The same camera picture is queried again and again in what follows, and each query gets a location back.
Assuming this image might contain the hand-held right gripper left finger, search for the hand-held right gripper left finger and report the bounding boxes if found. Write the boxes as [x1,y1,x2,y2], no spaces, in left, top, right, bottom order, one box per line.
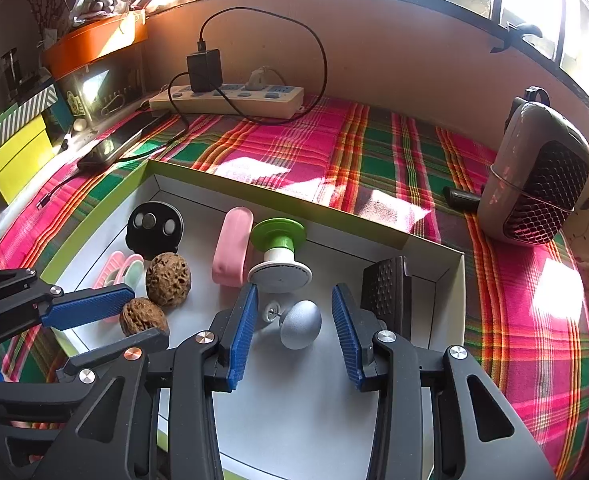
[32,282,261,480]

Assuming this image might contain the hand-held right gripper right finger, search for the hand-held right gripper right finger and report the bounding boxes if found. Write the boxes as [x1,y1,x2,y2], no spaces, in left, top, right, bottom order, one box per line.
[331,282,555,480]

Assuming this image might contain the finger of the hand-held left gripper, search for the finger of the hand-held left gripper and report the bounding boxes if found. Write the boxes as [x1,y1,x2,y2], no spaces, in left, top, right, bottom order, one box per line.
[56,329,171,386]
[0,269,136,350]

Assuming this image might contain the pink plastic clip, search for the pink plastic clip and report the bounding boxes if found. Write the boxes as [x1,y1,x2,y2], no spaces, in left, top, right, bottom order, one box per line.
[93,251,128,289]

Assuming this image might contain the grey knob with pin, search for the grey knob with pin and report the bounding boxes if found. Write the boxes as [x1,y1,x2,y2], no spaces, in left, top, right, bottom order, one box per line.
[263,300,322,351]

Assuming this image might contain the brown walnut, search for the brown walnut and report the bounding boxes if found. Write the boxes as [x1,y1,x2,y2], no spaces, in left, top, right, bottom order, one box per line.
[145,252,194,308]
[119,297,169,337]

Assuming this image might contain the green and white round device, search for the green and white round device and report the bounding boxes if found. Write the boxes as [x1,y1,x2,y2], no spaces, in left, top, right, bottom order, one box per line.
[248,217,313,295]

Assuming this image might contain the pink silicone case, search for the pink silicone case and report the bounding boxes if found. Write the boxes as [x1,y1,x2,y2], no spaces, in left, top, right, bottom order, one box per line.
[212,206,254,287]

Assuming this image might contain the green cardboard box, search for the green cardboard box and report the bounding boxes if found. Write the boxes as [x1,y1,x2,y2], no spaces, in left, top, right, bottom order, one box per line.
[39,159,467,480]

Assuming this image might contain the black rectangular textured device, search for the black rectangular textured device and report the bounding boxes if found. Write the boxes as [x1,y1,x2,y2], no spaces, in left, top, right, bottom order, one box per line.
[361,256,413,341]

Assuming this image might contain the round black button remote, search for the round black button remote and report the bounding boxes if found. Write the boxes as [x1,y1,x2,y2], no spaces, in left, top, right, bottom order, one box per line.
[126,201,184,256]

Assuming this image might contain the yellow box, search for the yellow box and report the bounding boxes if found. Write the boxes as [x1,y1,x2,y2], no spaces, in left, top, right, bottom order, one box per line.
[0,115,59,206]

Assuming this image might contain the black power bank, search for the black power bank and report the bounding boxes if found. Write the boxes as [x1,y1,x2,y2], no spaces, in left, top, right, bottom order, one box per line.
[77,110,172,171]

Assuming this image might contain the plaid blanket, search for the plaid blanket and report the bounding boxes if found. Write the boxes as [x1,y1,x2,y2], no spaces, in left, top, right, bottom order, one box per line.
[0,92,589,480]

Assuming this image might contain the striped box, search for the striped box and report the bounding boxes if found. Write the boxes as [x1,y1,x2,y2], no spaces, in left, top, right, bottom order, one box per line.
[0,85,58,174]

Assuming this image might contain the clear storage box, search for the clear storage box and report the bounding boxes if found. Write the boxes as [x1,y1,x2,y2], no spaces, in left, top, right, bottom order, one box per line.
[54,47,148,127]

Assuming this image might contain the white power strip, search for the white power strip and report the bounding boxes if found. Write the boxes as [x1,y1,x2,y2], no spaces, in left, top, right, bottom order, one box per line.
[149,82,305,120]

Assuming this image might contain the grey and black heater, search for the grey and black heater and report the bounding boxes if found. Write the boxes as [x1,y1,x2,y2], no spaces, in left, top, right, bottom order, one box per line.
[477,87,589,246]

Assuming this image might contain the white plug adapter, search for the white plug adapter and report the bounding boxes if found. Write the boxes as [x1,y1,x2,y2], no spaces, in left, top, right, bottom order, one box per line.
[247,66,275,92]

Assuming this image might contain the black charger adapter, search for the black charger adapter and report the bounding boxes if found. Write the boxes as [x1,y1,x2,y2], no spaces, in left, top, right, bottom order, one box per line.
[187,40,224,93]

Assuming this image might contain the orange box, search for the orange box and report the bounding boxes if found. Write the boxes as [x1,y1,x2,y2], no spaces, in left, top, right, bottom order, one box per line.
[42,10,149,79]

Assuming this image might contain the dried branches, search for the dried branches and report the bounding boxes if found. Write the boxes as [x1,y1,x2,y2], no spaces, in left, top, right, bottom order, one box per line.
[22,0,78,43]

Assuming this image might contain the black window hook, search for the black window hook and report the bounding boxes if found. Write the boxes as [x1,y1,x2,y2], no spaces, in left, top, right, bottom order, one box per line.
[491,22,543,54]

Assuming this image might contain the short black usb cable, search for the short black usb cable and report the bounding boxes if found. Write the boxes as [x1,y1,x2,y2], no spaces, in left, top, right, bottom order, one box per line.
[37,166,94,209]

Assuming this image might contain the long black charger cable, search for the long black charger cable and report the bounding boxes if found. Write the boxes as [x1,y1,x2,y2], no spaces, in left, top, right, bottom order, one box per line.
[168,7,328,123]

